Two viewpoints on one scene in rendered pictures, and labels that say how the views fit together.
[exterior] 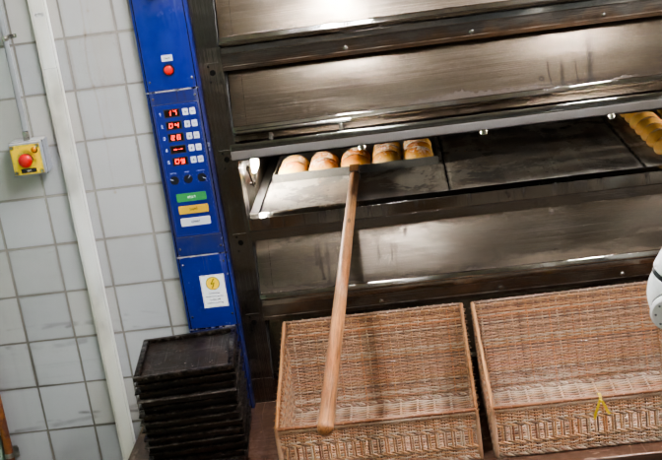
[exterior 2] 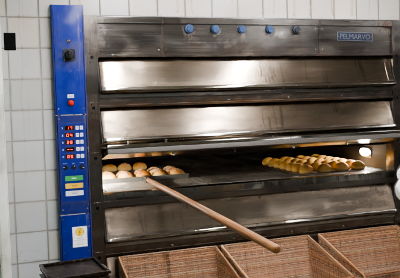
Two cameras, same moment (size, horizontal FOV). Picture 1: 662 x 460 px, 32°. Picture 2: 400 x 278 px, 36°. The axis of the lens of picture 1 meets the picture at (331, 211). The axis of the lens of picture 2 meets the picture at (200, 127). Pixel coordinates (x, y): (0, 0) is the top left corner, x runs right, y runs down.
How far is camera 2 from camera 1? 117 cm
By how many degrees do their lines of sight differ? 27
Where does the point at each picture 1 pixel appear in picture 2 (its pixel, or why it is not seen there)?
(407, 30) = (198, 94)
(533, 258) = (252, 221)
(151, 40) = (62, 85)
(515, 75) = (248, 123)
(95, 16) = (30, 68)
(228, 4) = (106, 71)
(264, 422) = not seen: outside the picture
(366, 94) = (175, 127)
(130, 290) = (26, 236)
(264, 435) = not seen: outside the picture
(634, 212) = (297, 199)
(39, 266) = not seen: outside the picture
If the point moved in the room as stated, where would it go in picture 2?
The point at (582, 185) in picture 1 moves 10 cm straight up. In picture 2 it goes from (275, 183) to (275, 166)
